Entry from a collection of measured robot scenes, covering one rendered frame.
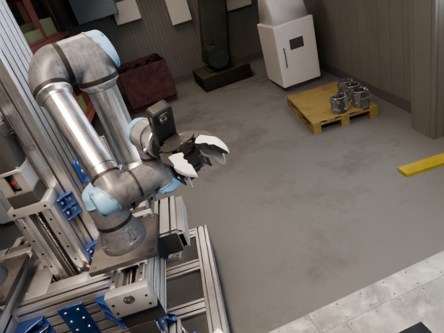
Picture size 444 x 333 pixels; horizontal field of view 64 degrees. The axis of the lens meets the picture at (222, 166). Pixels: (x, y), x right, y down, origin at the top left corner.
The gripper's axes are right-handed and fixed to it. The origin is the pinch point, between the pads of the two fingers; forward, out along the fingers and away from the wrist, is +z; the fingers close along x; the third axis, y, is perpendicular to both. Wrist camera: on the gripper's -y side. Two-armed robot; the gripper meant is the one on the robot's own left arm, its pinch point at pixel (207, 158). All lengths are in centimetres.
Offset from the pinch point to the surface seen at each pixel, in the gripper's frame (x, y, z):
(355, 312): -19, 69, 3
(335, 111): -227, 162, -193
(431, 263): -48, 73, 8
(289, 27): -311, 104, -323
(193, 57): -302, 150, -606
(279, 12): -312, 84, -335
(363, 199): -133, 165, -93
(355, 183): -147, 167, -112
